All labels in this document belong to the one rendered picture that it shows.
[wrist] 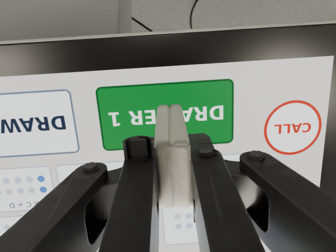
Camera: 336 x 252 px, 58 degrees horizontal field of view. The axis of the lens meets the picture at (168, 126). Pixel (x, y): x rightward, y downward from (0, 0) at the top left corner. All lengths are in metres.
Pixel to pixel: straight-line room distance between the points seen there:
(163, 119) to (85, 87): 0.07
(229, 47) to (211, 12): 1.45
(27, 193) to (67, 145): 0.05
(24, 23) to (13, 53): 0.17
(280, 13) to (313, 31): 1.55
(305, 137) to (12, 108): 0.21
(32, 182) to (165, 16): 1.44
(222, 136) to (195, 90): 0.04
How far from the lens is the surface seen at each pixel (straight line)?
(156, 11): 1.61
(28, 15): 0.40
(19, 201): 0.26
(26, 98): 0.23
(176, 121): 0.15
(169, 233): 0.26
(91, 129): 0.22
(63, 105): 0.22
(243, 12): 1.69
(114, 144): 0.22
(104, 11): 0.37
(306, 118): 0.23
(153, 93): 0.21
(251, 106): 0.22
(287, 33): 0.22
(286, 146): 0.24
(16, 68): 0.23
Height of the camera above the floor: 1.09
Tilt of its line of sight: 22 degrees down
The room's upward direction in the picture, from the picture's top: 176 degrees clockwise
